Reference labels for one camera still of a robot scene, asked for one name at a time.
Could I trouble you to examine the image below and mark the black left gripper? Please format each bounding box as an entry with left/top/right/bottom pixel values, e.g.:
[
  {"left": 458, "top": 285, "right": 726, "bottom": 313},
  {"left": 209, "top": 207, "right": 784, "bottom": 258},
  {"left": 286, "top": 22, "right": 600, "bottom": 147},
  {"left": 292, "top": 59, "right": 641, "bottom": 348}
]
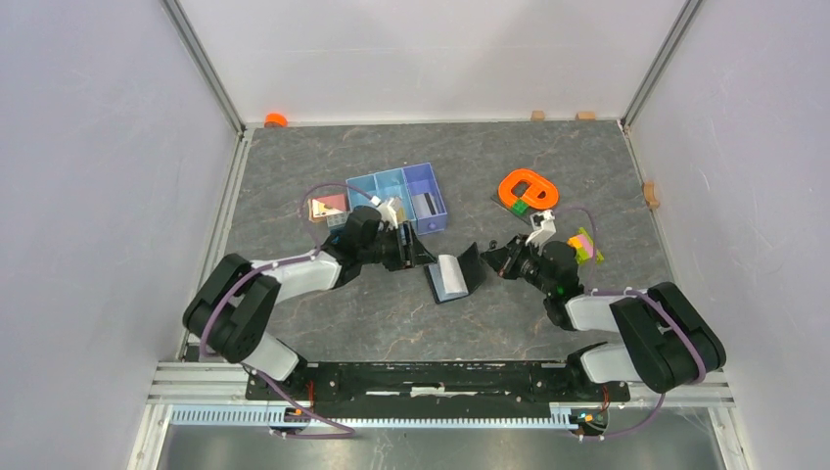
[{"left": 360, "top": 220, "right": 438, "bottom": 272}]

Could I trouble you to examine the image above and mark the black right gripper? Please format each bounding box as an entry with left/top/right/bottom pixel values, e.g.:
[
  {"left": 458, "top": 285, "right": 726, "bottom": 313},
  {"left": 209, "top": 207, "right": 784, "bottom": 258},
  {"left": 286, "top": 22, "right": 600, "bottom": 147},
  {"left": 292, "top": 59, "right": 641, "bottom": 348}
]
[{"left": 478, "top": 233, "right": 553, "bottom": 296}]

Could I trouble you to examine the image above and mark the black card holder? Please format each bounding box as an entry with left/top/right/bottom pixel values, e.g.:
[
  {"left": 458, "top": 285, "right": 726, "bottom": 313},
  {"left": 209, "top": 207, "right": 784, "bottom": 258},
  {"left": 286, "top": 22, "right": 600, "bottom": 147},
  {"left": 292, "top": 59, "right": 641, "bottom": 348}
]
[{"left": 424, "top": 243, "right": 486, "bottom": 305}]

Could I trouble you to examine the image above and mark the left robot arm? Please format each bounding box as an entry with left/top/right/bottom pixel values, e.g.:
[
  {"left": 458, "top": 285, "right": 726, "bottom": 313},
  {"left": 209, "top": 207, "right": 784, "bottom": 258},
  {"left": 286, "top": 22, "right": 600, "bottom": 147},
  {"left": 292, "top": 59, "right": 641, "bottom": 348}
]
[{"left": 182, "top": 206, "right": 437, "bottom": 400}]

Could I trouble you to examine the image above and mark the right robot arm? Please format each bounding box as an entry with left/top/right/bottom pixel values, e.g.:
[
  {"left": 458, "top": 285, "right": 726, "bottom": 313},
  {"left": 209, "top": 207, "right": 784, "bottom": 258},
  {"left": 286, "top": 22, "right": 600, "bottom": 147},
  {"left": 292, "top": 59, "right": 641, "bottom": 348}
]
[{"left": 482, "top": 235, "right": 727, "bottom": 400}]

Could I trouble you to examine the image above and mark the blue three-compartment tray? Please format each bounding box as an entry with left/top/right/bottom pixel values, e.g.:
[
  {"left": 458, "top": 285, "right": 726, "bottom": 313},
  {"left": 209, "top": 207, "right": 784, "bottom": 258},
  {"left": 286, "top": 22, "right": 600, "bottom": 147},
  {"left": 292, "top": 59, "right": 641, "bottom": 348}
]
[{"left": 346, "top": 163, "right": 448, "bottom": 235}]

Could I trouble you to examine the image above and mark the multicolour brick stack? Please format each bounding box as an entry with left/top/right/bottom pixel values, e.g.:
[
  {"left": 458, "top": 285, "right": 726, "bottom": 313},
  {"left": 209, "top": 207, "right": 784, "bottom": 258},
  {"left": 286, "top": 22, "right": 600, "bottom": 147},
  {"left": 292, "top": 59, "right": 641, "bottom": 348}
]
[{"left": 567, "top": 227, "right": 604, "bottom": 265}]

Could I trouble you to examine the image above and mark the pink and orange block toy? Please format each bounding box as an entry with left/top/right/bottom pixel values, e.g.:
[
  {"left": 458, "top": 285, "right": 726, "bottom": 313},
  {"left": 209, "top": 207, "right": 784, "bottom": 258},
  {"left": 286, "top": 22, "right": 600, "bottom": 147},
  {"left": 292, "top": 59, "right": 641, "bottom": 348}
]
[{"left": 307, "top": 193, "right": 348, "bottom": 222}]

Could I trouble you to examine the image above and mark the wooden arch piece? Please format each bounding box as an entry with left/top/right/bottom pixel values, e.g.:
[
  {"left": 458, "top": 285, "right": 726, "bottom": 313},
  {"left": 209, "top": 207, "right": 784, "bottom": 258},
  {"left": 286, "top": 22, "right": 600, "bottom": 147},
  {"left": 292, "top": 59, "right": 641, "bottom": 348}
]
[{"left": 642, "top": 181, "right": 661, "bottom": 211}]

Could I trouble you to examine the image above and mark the orange round cap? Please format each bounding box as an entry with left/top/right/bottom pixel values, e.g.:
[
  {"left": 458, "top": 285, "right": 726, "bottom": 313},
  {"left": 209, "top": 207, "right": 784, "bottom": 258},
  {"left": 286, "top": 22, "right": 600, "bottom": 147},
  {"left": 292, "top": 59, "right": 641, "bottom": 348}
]
[{"left": 263, "top": 113, "right": 288, "bottom": 128}]

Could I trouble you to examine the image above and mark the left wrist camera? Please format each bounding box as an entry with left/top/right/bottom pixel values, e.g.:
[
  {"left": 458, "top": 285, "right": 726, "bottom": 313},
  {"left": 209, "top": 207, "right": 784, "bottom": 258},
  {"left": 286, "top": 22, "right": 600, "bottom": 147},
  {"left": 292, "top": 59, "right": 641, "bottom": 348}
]
[{"left": 370, "top": 196, "right": 407, "bottom": 228}]

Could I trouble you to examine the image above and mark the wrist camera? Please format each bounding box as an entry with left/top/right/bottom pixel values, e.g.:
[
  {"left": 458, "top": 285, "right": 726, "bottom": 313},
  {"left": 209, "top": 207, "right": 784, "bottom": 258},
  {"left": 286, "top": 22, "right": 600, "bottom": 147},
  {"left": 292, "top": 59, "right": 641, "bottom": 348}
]
[
  {"left": 526, "top": 210, "right": 557, "bottom": 250},
  {"left": 370, "top": 196, "right": 407, "bottom": 228}
]

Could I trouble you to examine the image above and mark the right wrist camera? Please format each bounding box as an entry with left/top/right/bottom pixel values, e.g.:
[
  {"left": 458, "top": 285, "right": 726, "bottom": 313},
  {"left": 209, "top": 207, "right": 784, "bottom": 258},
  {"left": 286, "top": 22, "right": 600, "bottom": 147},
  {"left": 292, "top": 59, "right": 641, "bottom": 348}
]
[{"left": 526, "top": 210, "right": 557, "bottom": 250}]

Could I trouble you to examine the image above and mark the orange oval ring toy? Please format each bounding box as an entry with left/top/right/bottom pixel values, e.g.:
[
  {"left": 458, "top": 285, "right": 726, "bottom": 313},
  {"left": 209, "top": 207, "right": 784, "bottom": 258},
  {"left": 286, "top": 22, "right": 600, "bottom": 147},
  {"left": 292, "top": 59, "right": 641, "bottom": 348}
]
[{"left": 496, "top": 168, "right": 560, "bottom": 211}]

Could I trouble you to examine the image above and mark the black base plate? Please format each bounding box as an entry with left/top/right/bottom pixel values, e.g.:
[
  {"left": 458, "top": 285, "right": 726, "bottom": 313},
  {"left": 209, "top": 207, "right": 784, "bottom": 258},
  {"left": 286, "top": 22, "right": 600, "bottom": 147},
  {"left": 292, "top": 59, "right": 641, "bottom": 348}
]
[{"left": 279, "top": 360, "right": 630, "bottom": 419}]

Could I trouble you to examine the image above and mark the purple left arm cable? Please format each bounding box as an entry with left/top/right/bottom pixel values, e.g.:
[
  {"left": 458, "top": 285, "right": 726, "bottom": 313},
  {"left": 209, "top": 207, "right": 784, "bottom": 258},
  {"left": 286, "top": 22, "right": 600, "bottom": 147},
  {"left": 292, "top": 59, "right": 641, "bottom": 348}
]
[{"left": 198, "top": 182, "right": 382, "bottom": 440}]

